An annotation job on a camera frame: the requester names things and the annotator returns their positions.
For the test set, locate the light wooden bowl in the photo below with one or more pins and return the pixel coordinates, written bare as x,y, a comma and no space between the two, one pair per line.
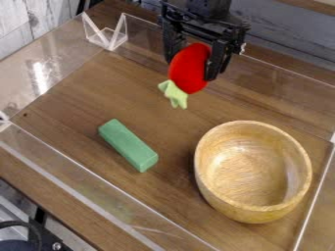
252,171

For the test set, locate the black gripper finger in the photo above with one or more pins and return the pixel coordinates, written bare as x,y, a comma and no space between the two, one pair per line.
219,59
174,39

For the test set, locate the clear acrylic corner bracket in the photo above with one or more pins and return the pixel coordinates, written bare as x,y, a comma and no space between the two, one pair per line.
106,38

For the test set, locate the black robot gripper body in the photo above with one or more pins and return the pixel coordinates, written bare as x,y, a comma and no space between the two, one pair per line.
207,20

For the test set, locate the green rectangular block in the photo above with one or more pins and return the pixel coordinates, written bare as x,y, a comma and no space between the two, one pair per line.
130,146

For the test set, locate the black clamp with cable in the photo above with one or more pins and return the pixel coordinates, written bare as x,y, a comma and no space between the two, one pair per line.
22,234

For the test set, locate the clear acrylic tray wall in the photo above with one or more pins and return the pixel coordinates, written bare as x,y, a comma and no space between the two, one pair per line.
63,87

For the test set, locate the red plush strawberry toy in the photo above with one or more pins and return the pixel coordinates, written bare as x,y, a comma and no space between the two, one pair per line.
186,74

